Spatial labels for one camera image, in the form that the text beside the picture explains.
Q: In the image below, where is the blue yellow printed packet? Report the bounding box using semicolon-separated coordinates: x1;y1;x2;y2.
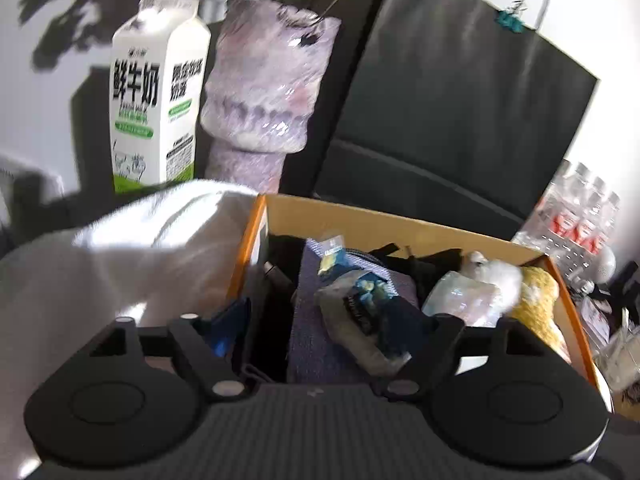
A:
315;232;353;278

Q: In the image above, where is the clear plastic tissue pack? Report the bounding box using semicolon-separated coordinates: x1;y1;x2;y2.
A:
422;270;503;328

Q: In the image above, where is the white towel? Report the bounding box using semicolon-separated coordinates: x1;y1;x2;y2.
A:
0;179;261;480

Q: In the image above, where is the black strap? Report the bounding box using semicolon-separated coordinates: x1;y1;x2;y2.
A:
370;242;463;301

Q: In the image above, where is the purple wrapped vase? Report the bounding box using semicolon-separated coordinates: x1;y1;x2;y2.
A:
200;0;342;196

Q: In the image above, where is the black paper bag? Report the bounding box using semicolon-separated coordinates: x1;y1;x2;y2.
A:
312;0;600;241

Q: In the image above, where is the green binder clip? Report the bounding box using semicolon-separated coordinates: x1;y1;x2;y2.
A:
495;2;528;33

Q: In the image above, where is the yellow and white plush toy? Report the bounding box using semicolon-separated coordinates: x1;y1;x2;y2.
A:
460;251;573;363

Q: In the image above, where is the white round speaker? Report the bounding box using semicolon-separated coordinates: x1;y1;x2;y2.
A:
592;247;618;281

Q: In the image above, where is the white green milk carton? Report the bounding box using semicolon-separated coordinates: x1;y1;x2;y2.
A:
109;0;212;196

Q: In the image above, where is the grey plastic packet dark print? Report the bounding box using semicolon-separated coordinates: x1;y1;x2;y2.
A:
315;270;426;376

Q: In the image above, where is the purple knitted cloth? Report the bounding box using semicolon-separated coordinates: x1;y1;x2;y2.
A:
287;237;421;386

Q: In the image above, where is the orange-edged cardboard box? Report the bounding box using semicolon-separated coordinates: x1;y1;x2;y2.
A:
226;192;613;413

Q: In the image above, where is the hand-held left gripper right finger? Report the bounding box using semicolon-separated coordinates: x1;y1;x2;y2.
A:
380;302;551;401

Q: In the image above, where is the pack of clear water bottles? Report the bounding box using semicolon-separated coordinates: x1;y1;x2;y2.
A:
512;159;623;273

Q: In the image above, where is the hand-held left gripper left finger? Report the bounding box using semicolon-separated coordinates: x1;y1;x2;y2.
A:
87;297;251;403

